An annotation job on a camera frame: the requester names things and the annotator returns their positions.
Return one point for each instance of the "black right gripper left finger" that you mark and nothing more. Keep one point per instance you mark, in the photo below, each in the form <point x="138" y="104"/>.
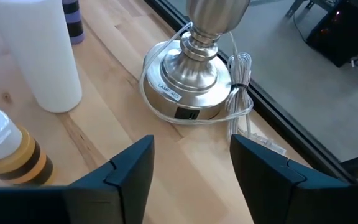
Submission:
<point x="104" y="202"/>

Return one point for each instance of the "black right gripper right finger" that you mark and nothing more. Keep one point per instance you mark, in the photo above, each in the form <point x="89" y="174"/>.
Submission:
<point x="284" y="202"/>

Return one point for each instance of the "small ochre paint bottle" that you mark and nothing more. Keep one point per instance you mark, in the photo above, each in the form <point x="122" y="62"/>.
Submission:
<point x="20" y="161"/>

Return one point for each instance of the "large white paint bottle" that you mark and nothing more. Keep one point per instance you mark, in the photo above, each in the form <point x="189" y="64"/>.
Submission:
<point x="42" y="56"/>

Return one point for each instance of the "small purple paint bottle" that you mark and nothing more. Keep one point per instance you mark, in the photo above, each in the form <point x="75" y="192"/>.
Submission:
<point x="75" y="28"/>

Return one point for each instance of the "silver table lamp white shade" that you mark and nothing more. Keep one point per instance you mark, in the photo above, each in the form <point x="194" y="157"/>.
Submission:
<point x="191" y="71"/>

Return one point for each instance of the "black equipment box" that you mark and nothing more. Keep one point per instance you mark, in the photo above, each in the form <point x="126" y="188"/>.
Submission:
<point x="337" y="34"/>

